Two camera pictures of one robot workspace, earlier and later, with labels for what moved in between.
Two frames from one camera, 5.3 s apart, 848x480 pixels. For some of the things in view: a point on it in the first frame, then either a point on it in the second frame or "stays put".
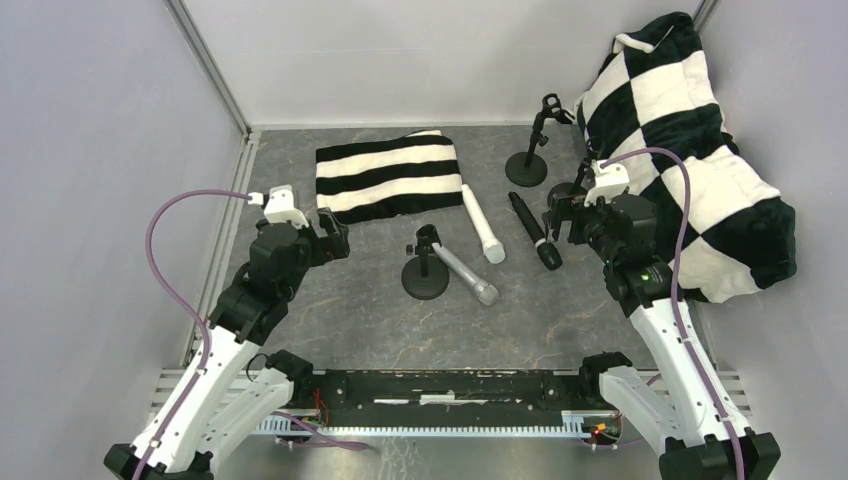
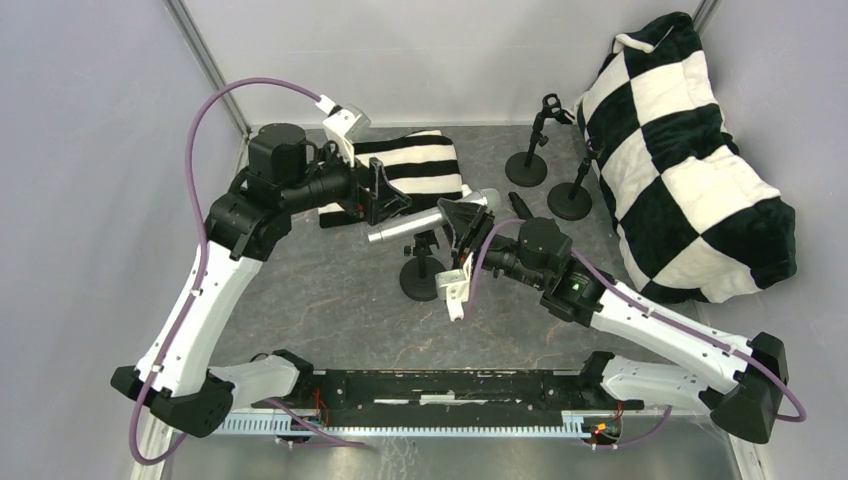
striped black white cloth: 358,183 stays put
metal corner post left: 206,59 stays put
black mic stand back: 528,168 stays put
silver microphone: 487,293 → 485,196
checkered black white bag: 655,89 stays put
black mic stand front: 425,276 stays put
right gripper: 565,220 → 469,235
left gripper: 327,235 → 365,195
